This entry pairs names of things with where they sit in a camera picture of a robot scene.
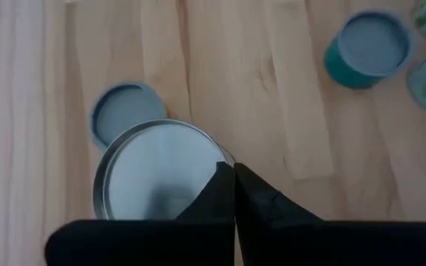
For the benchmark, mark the small teal can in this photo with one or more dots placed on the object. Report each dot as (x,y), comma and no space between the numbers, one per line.
(368,48)

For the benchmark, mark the large carrots can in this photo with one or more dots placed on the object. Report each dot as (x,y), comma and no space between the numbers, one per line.
(154,166)

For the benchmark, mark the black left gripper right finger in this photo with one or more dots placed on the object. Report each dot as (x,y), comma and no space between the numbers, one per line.
(309,244)

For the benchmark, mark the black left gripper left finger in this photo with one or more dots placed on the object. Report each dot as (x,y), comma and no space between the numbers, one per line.
(161,244)

